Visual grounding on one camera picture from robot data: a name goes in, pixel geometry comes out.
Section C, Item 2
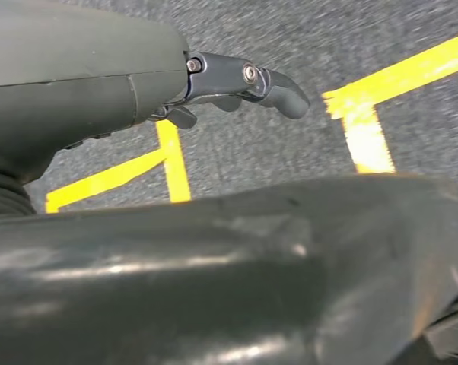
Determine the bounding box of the yellow tape square outline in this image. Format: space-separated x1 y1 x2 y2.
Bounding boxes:
322 29 458 176

